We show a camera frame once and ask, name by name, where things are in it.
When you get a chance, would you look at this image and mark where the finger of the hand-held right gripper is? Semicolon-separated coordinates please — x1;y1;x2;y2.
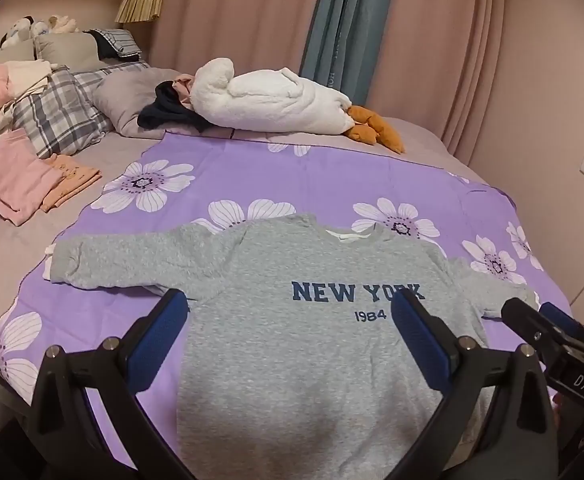
501;298;573;361
539;301;584;359

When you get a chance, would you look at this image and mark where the grey pillow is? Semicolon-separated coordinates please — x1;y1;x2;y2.
92;67;183;138

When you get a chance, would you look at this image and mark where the folded orange garment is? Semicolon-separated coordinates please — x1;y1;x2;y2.
39;152;103;213

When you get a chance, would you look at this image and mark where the grey-green pillow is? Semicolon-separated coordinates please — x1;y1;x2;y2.
34;30;103;72

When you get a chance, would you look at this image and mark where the grey printed sweatshirt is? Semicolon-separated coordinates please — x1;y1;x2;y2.
42;212;540;480

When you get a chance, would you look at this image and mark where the dark navy garment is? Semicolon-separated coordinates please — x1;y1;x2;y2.
137;81;213;135

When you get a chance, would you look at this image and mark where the white and black plush toy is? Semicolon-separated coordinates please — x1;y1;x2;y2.
0;16;40;48

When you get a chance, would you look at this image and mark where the crumpled pink garment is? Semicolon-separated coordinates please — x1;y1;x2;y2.
172;74;198;111

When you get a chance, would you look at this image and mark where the cream cloth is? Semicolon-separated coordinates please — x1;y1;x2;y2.
0;59;68;146

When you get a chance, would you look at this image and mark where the folded pink garment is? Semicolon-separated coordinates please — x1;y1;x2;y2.
0;129;65;226

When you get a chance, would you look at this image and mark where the teal curtain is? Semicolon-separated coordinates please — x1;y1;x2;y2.
299;0;398;103

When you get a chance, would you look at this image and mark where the beige plush toy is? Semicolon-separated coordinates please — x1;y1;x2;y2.
47;14;80;35

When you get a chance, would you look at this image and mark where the bed with mauve sheet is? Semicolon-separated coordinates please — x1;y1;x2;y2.
0;67;523;411

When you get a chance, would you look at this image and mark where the pink curtain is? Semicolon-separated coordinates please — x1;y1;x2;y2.
149;0;328;73
367;0;584;171

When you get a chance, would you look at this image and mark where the white goose plush toy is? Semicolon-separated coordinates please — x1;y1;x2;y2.
192;57;405;155

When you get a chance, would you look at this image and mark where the dark cloth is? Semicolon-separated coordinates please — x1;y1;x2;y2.
84;30;138;63

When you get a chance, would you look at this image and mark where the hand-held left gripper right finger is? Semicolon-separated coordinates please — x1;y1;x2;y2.
391;290;559;480

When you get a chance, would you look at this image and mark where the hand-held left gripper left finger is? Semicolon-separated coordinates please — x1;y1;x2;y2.
31;289;195;480

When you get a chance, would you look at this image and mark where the purple floral blanket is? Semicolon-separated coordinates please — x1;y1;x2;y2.
0;127;573;480

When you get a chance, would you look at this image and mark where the grey plaid quilt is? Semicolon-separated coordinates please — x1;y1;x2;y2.
0;60;150;231

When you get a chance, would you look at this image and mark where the striped pillow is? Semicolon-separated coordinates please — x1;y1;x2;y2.
89;29;143;58

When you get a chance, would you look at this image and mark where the beige pillow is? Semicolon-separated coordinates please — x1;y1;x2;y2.
0;40;38;68

